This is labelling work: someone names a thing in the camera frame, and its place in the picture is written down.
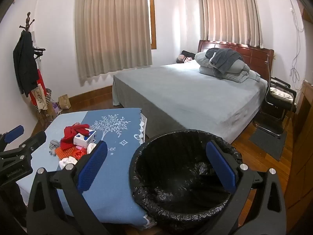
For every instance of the dark bag beside bed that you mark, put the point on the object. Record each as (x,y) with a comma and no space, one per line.
(185,55)

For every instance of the wooden coat rack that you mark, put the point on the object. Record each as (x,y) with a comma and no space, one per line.
(28,20)

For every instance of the patterned seat cushion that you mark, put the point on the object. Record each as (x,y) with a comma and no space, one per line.
(281,93)

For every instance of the red knitted cloth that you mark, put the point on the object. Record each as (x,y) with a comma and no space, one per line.
(73,133)

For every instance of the bed with grey sheet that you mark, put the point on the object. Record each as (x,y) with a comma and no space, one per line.
(183,95)

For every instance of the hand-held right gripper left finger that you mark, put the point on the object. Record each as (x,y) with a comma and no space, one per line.
(94,166)

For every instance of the cardboard box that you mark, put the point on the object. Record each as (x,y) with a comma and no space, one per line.
(47,113)

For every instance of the beige printed tote bag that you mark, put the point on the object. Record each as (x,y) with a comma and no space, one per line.
(39,98)

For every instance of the dark wooden headboard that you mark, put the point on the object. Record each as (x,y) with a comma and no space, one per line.
(254,56)

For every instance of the dark grey blanket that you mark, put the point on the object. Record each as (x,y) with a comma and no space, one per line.
(225,56)

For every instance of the grey floor mat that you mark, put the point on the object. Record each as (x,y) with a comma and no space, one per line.
(269,143)

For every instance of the bin with black liner bag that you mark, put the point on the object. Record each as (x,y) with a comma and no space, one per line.
(176,181)

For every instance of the wooden window frame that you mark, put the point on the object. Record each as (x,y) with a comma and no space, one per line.
(153,17)

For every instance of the white paper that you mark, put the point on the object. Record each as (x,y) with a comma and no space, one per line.
(91,147)

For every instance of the brown paper bag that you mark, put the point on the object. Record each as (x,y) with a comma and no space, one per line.
(64,102)

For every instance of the light blue table cover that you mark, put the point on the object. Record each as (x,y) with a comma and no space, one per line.
(56,124)

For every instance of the black office chair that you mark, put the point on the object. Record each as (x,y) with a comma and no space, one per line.
(276,104)

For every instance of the narrow beige curtain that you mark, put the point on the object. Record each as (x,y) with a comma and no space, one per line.
(229,14)

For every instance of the blue tree print tablecloth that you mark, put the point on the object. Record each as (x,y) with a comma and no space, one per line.
(117,176)

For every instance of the red shiny wrapper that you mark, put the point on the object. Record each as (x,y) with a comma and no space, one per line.
(80,155)

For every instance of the folded light grey duvet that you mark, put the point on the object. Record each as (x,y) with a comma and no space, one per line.
(236,72)

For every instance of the black coat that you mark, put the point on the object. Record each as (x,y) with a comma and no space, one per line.
(23,63)

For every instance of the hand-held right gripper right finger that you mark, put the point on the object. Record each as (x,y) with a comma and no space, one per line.
(220,166)

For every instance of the grey cloth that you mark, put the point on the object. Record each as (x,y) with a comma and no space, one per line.
(53,146)

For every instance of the white tissue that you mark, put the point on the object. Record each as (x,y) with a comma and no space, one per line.
(67,162)

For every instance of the wide beige curtain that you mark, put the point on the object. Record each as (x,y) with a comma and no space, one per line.
(110,29)

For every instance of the striped bag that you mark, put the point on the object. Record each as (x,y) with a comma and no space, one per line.
(49,95)

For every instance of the orange crochet cloth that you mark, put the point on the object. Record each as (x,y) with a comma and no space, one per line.
(64,153)

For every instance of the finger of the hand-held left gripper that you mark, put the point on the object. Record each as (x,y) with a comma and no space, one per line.
(14,131)
(31,143)

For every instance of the red hanging bag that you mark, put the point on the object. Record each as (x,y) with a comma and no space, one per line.
(41,82)

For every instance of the white and blue box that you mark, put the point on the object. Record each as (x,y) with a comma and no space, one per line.
(84,138)

